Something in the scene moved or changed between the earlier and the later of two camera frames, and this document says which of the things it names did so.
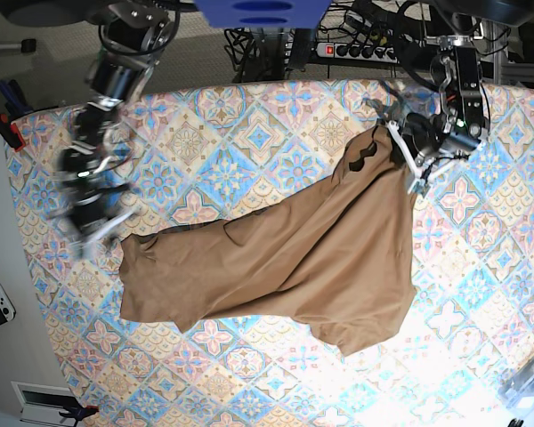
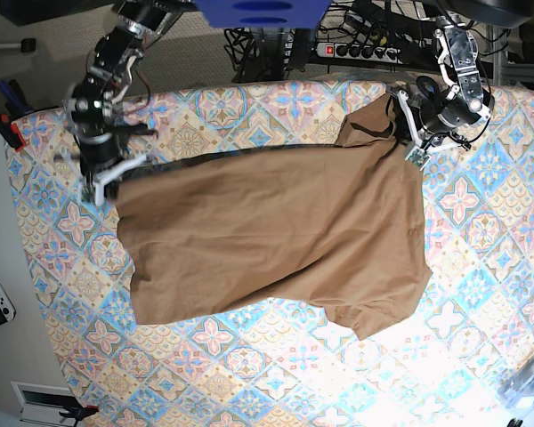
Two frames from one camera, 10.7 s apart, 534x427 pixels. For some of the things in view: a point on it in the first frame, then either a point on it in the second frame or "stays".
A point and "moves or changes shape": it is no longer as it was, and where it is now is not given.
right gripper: (424, 166) → (419, 154)
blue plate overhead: (262, 13) stays
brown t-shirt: (339, 258) moves or changes shape
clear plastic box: (529, 385) stays
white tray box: (42, 404) stays
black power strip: (381, 54) stays
